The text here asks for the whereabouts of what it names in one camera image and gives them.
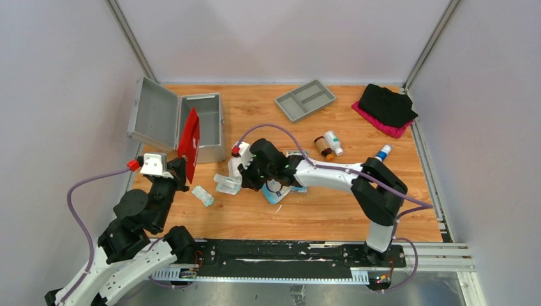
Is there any pink folded cloth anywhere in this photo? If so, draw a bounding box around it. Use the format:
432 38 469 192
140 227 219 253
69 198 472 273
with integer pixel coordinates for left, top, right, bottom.
351 101 414 138

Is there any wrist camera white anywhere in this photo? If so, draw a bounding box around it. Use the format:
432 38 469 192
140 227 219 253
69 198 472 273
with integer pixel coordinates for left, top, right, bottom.
232 142 253 169
140 152 168 177

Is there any white medicine bottle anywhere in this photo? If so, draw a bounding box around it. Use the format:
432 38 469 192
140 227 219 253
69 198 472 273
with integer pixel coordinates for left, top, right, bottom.
323 131 344 156

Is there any small teal bandage packet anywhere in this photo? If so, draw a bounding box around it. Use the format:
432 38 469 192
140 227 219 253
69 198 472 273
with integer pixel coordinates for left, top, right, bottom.
191 186 214 207

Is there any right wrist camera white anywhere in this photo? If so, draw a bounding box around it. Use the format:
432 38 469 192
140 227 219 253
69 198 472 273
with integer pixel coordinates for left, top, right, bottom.
232 142 253 169

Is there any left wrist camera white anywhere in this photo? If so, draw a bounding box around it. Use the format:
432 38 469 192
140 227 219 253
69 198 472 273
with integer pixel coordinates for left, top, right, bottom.
140 152 168 177

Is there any grey divider tray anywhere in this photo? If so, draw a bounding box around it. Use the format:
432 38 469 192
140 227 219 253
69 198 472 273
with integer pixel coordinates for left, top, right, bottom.
275 80 336 123

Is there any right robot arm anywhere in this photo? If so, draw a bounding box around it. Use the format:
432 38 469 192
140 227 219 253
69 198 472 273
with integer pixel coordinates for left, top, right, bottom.
232 138 408 266

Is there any white gauze packet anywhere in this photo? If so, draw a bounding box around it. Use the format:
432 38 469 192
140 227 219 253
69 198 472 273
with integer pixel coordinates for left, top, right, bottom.
228 157 242 180

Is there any bandage strip box pack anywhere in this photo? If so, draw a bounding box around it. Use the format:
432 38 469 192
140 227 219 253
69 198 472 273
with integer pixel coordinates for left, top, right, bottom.
285 150 308 157

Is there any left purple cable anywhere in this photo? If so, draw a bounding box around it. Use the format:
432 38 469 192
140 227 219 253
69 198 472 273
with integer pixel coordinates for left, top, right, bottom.
59 159 142 305

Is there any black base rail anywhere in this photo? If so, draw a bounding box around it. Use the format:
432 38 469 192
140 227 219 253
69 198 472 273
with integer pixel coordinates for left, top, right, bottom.
145 238 406 282

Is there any purple cable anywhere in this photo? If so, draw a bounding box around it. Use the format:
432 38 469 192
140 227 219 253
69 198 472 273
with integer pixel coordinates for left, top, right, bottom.
59 159 142 305
231 123 434 292

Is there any teal blue sachet pack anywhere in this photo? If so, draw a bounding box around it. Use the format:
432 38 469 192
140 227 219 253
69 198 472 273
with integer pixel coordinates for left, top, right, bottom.
292 186 308 193

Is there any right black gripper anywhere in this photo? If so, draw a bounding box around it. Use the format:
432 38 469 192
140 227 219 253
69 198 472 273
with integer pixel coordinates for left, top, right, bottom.
238 155 276 193

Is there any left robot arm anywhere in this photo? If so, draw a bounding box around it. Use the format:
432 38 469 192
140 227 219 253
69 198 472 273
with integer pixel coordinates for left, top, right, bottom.
45 154 198 305

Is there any blue white small bottle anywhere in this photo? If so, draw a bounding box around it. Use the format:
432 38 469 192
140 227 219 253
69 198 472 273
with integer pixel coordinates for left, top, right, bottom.
375 145 392 162

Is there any grey metal case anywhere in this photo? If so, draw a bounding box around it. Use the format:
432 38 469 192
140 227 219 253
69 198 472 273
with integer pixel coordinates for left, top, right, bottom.
127 76 226 164

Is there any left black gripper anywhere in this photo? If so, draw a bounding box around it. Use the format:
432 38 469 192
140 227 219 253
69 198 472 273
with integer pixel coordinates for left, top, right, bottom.
151 154 191 230

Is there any black folded cloth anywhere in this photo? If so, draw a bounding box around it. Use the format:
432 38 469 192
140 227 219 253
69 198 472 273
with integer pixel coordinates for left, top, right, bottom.
357 84 419 128

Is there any teal white bandage packet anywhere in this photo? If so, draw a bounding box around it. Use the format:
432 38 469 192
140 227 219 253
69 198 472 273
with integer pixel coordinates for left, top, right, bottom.
214 174 242 195

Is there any red first aid pouch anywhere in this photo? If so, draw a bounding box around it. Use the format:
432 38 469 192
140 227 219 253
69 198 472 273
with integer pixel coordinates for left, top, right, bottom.
177 108 200 184

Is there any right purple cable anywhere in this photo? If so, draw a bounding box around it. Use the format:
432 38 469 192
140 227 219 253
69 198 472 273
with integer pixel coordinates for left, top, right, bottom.
231 123 434 292

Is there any brown medicine bottle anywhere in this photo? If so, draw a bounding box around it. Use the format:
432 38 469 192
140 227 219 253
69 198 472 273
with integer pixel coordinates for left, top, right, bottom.
313 136 334 161

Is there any blue cotton pouch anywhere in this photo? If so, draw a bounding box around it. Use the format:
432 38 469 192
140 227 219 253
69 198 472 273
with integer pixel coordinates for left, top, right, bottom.
262 180 292 205

